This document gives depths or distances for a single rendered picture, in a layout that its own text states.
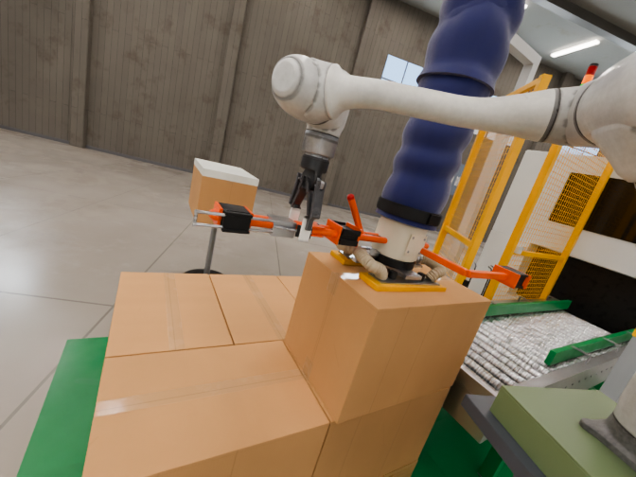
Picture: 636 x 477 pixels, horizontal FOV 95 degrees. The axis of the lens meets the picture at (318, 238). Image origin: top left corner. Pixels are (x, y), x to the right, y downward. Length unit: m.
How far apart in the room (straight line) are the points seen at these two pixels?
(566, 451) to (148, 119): 9.46
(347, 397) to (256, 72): 8.76
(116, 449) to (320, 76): 0.92
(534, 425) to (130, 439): 0.95
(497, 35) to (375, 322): 0.85
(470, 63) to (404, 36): 9.30
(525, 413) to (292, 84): 0.91
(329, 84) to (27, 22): 10.30
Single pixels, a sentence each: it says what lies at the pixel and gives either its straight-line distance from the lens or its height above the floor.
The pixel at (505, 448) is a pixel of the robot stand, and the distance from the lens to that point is 0.98.
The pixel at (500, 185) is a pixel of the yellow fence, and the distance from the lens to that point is 2.27.
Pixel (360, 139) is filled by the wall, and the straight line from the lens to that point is 9.47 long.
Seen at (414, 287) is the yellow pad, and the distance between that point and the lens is 1.03.
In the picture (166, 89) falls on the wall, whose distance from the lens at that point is 9.43.
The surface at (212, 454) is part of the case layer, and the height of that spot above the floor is 0.54.
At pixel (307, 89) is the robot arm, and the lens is 0.60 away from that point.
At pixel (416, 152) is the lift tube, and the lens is 0.99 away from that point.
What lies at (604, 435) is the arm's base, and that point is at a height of 0.86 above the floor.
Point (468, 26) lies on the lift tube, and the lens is 1.07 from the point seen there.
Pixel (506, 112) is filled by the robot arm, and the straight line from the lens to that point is 0.74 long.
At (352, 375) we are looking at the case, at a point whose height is 0.72.
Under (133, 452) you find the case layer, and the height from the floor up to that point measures 0.54.
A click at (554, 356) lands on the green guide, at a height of 0.62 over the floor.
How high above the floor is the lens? 1.27
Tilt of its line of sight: 15 degrees down
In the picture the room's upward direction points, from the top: 15 degrees clockwise
